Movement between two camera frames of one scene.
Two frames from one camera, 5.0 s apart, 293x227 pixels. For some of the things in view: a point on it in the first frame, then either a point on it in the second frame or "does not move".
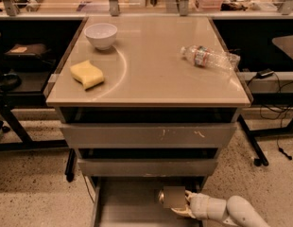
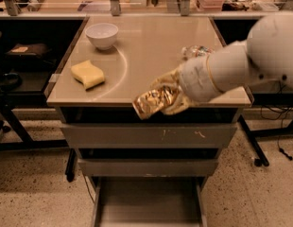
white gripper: (198, 205) -> (195, 78)
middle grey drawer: (146, 167) does not move
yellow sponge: (87, 73) does not move
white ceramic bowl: (101, 34) does not move
